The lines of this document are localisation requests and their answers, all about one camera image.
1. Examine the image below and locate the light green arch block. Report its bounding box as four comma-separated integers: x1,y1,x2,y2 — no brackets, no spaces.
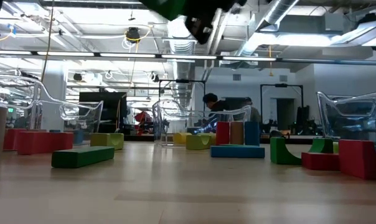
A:
186,134,212,151
90,133,125,151

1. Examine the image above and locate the person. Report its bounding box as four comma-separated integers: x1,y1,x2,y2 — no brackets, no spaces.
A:
242,96,262,124
202,92,231,131

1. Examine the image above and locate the ceiling light strip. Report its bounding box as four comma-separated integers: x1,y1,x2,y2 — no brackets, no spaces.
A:
0,49,376,67

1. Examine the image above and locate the green long block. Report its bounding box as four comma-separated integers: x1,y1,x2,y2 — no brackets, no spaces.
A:
51,146,116,169

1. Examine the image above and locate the blue arch block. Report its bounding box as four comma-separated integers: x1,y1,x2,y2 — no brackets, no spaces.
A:
72,129,85,146

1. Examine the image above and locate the black screen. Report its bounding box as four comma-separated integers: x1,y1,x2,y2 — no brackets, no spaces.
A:
78,91,128,134

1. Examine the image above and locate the silver ceiling duct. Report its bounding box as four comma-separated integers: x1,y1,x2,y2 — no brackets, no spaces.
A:
162,18,197,103
234,0,301,63

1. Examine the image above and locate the black cable reel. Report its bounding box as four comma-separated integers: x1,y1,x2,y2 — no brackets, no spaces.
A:
125,27,141,44

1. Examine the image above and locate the clear plastic bin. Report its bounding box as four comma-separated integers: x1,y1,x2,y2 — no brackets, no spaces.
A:
152,98,252,147
316,90,376,144
0,73,104,147

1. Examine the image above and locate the black frame stand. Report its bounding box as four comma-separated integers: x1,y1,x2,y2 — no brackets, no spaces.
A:
260,83,304,125
158,79,207,113

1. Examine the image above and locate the yellow cylinder block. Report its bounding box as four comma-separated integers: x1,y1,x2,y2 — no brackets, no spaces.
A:
172,132,192,146

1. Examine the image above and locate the blue cylinder block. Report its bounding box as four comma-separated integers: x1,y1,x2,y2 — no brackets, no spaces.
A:
244,121,260,147

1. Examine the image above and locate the red cylinder block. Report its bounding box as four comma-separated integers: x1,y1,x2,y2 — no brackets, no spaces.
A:
215,121,231,146

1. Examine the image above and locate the yellow hanging cord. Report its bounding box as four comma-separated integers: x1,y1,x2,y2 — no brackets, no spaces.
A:
40,0,55,78

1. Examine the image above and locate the blue long block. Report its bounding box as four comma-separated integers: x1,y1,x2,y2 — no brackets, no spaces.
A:
210,145,266,159

